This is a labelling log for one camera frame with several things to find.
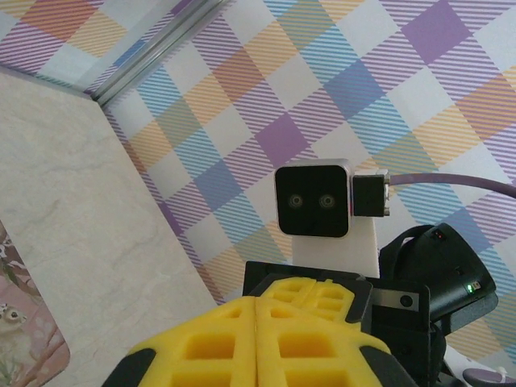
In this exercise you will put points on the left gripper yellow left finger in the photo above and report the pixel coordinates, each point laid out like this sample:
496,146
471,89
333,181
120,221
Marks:
201,346

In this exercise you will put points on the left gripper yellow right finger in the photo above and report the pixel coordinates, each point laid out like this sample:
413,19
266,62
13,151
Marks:
322,350

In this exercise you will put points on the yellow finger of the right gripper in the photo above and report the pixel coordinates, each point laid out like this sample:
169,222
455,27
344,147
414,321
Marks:
336,302
288,292

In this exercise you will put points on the pink illustrated tin box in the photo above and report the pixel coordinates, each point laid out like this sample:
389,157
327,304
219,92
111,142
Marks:
24,342

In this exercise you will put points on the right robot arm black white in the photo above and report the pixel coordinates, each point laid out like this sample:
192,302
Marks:
453,359

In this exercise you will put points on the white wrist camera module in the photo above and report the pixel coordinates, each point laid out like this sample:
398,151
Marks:
312,197

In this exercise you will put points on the aluminium frame post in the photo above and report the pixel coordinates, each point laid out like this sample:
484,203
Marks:
161,48

